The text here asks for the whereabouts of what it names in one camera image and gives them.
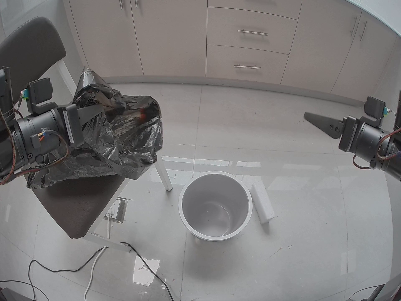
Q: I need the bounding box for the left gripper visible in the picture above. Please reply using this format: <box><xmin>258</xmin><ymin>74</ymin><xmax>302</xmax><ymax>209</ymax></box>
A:
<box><xmin>16</xmin><ymin>103</ymin><xmax>106</xmax><ymax>165</ymax></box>

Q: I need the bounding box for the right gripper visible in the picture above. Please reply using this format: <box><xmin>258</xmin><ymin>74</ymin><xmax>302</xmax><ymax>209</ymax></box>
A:
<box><xmin>304</xmin><ymin>112</ymin><xmax>392</xmax><ymax>174</ymax></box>

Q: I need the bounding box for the black plastic bag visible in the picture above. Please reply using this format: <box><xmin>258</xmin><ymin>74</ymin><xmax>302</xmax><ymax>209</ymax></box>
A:
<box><xmin>27</xmin><ymin>66</ymin><xmax>163</xmax><ymax>190</ymax></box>

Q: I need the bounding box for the white trash bin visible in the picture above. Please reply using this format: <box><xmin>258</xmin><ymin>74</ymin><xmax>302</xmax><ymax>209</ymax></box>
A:
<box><xmin>179</xmin><ymin>173</ymin><xmax>254</xmax><ymax>241</ymax></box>

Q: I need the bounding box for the grey chair with white legs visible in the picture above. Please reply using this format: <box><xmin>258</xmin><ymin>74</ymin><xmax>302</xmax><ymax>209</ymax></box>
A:
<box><xmin>0</xmin><ymin>17</ymin><xmax>173</xmax><ymax>254</ymax></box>

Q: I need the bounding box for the white foam block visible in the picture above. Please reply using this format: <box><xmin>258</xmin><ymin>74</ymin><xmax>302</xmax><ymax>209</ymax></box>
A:
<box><xmin>252</xmin><ymin>182</ymin><xmax>276</xmax><ymax>226</ymax></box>

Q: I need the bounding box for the beige cabinet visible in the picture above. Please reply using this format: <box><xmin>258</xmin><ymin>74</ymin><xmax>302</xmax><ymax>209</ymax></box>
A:
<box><xmin>60</xmin><ymin>0</ymin><xmax>401</xmax><ymax>107</ymax></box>

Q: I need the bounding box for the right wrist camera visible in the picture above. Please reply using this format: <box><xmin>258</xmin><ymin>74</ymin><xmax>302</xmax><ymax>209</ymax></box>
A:
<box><xmin>364</xmin><ymin>96</ymin><xmax>389</xmax><ymax>127</ymax></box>

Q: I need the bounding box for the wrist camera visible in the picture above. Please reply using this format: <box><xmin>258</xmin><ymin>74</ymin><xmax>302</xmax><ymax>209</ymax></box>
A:
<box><xmin>21</xmin><ymin>78</ymin><xmax>58</xmax><ymax>115</ymax></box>
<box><xmin>364</xmin><ymin>96</ymin><xmax>389</xmax><ymax>127</ymax></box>

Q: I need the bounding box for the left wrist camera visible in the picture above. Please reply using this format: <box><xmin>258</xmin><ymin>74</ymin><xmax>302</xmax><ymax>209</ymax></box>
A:
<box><xmin>21</xmin><ymin>78</ymin><xmax>58</xmax><ymax>115</ymax></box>

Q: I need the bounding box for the black cable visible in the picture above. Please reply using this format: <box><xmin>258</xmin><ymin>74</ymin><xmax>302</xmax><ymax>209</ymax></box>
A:
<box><xmin>28</xmin><ymin>246</ymin><xmax>107</xmax><ymax>301</ymax></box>
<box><xmin>120</xmin><ymin>242</ymin><xmax>175</xmax><ymax>301</ymax></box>
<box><xmin>0</xmin><ymin>280</ymin><xmax>48</xmax><ymax>301</ymax></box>

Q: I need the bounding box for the white cable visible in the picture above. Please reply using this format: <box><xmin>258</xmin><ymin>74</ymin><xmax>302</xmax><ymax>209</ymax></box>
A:
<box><xmin>83</xmin><ymin>212</ymin><xmax>113</xmax><ymax>301</ymax></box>

